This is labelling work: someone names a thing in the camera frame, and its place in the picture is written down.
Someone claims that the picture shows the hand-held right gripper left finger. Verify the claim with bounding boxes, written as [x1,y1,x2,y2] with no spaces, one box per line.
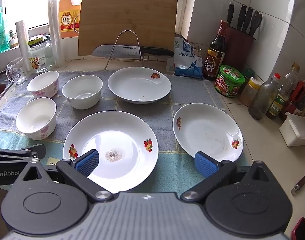
[22,149,112,203]

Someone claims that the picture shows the dark red knife block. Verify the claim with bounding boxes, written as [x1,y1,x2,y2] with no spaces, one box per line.
[224,26,256,68]

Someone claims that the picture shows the glass jar with label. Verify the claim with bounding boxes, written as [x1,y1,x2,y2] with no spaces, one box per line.
[27,37,54,73]

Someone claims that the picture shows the orange cooking wine jug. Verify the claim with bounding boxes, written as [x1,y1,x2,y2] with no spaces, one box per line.
[59,0,82,39]

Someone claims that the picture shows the large white floral plate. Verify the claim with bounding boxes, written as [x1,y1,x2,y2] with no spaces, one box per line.
[63,111,158,193]

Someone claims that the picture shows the white bowl pink flowers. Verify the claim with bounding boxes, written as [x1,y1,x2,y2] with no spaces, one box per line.
[16,97,57,140]
[27,70,59,99]

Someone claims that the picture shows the white floral plate faint stains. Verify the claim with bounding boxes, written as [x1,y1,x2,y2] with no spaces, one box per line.
[173,103,243,163]

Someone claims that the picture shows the wooden-handled peeler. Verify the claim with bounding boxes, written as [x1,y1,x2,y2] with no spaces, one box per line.
[291,169,305,196]

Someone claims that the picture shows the blue white salt bag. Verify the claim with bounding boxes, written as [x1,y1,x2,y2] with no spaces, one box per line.
[167,36,203,80]

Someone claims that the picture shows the plain white bowl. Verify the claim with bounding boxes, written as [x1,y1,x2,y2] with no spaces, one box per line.
[62,75,103,110]

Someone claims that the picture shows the red flat object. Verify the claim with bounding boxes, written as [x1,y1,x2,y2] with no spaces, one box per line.
[291,217,305,240]

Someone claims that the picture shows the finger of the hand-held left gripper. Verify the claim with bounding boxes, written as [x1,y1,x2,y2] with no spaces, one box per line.
[0,146,47,160]

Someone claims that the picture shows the clear bottle gold cap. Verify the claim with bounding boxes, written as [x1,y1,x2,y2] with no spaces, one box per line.
[266,62,300,120]

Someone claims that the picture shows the metal wire rack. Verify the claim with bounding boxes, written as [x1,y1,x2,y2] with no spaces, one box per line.
[104,30,149,70]

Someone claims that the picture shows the black-handled kitchen knife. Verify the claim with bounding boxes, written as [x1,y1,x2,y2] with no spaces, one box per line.
[91,45,175,58]

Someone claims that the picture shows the green-lid sauce jar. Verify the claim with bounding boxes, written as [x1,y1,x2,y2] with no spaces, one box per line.
[214,65,245,98]

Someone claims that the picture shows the green dish soap bottle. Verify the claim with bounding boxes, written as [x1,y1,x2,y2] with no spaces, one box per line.
[0,7,10,55]

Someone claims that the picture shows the black-handled knife in block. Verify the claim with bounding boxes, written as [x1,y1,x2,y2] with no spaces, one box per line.
[250,11,263,37]
[243,7,253,34]
[227,2,235,28]
[237,4,247,31]

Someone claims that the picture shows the white floral plate dark speck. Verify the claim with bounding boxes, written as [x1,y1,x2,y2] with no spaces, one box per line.
[108,67,172,104]

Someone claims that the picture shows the yellow-lid spice jar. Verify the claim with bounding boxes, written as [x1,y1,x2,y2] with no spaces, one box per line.
[240,77,263,107]

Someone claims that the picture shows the red labelled sauce bottle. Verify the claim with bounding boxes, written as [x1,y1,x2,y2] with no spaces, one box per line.
[280,80,305,120]

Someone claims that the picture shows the tall stack of plastic cups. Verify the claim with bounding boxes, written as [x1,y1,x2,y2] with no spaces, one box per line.
[47,0,65,68]

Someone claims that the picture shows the white plastic box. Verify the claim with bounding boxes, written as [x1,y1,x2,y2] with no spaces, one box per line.
[279,112,305,147]

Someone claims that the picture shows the clear glass mug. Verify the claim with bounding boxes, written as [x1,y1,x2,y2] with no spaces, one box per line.
[7,57,28,87]

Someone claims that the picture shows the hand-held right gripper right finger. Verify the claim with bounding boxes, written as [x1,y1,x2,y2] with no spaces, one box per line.
[180,151,271,202]

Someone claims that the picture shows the dark vinegar bottle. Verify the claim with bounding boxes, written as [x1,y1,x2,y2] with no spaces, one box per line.
[202,20,229,81]

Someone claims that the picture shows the grey green checked cloth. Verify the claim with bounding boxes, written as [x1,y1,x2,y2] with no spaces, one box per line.
[0,70,251,196]

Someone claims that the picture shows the clear bottle red cap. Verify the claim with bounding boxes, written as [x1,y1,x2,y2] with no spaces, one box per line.
[248,73,281,120]

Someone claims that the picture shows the bamboo cutting board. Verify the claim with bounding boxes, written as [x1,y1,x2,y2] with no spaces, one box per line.
[78,0,178,57]

